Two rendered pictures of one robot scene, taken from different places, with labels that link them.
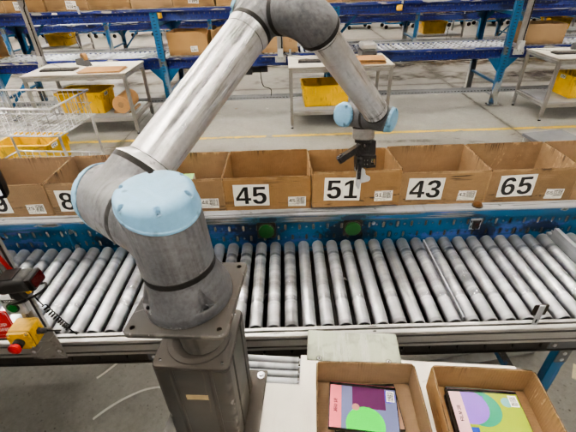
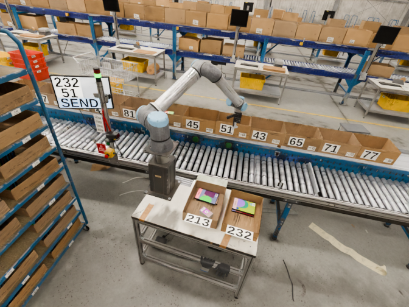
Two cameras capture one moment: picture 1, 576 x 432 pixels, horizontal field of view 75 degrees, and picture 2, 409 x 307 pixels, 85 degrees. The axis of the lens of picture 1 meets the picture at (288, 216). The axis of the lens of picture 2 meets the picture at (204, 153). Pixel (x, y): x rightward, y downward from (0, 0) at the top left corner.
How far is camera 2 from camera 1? 0.96 m
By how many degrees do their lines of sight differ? 7
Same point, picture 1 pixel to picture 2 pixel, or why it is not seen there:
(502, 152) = (299, 128)
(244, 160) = (194, 110)
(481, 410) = (241, 204)
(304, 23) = (209, 75)
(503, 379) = (254, 198)
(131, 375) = (135, 184)
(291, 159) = (212, 114)
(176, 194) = (162, 117)
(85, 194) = (140, 113)
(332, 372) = (201, 184)
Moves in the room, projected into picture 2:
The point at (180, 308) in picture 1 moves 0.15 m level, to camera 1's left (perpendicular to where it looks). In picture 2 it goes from (158, 147) to (139, 144)
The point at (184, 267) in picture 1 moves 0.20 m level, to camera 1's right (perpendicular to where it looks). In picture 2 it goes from (161, 136) to (187, 141)
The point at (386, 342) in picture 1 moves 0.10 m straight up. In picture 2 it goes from (223, 183) to (224, 175)
